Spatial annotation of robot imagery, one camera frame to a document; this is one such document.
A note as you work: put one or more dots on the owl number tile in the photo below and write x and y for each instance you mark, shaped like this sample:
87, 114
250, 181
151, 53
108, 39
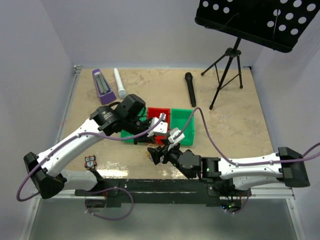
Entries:
90, 162

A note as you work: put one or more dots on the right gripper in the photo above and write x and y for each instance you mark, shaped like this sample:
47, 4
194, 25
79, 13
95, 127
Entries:
156, 154

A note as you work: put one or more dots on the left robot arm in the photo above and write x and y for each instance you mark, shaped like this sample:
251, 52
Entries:
47, 170

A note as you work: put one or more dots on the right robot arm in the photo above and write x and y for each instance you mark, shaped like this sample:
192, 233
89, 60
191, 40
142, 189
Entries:
230, 177

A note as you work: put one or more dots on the green bin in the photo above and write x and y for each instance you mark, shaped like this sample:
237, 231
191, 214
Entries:
178, 119
127, 137

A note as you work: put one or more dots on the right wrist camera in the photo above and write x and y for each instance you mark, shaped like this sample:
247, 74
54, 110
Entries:
175, 137

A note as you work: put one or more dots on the black music stand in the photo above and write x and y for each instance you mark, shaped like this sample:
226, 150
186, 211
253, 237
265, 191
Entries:
274, 24

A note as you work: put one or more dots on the white microphone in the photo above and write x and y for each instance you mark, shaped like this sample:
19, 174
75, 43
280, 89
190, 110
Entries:
121, 90

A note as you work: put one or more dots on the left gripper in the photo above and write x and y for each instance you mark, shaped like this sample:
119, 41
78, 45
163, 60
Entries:
144, 138

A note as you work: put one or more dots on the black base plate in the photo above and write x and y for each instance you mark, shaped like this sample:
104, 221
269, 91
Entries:
164, 191

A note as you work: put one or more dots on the black microphone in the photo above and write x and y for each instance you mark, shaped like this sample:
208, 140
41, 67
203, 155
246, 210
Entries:
189, 81

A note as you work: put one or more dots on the purple metronome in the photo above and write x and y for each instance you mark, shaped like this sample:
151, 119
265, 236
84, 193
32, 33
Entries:
103, 89

